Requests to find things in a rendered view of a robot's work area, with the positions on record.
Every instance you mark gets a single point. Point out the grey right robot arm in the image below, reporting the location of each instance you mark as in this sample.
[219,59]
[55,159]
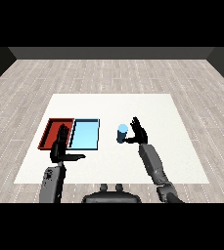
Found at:
[155,169]

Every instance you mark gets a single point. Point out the light blue shallow open box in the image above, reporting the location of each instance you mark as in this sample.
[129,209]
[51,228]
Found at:
[84,134]

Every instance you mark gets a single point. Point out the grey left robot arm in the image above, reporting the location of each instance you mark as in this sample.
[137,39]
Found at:
[51,184]

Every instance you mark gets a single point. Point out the small blue can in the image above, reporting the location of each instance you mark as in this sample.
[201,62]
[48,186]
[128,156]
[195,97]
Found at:
[122,133]

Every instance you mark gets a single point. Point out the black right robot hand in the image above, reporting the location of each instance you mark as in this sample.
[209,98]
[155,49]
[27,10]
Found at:
[139,134]

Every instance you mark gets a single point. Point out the red shallow open box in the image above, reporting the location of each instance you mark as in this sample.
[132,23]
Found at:
[53,134]

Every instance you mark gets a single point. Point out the dark grey robot body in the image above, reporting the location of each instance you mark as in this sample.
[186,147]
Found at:
[111,196]

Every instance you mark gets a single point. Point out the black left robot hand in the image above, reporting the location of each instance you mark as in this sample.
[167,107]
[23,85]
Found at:
[58,150]

